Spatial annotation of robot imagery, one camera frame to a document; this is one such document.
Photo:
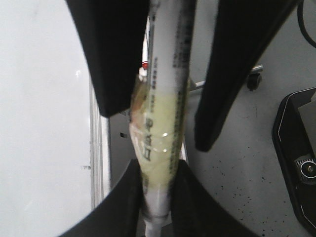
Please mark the white taped whiteboard marker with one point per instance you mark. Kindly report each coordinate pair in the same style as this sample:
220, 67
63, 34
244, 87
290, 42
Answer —
158, 106

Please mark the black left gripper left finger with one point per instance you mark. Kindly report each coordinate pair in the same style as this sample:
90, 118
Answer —
111, 33

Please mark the black caster wheel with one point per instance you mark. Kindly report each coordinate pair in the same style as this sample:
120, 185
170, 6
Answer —
254, 77

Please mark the black robot base device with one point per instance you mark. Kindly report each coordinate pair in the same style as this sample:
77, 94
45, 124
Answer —
297, 155

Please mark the grey aluminium whiteboard frame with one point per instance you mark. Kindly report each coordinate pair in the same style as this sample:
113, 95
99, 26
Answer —
100, 152

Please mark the white whiteboard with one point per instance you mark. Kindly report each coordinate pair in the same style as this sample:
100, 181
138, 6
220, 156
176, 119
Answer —
44, 120

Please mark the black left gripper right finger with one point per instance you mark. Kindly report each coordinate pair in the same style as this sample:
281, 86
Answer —
243, 31

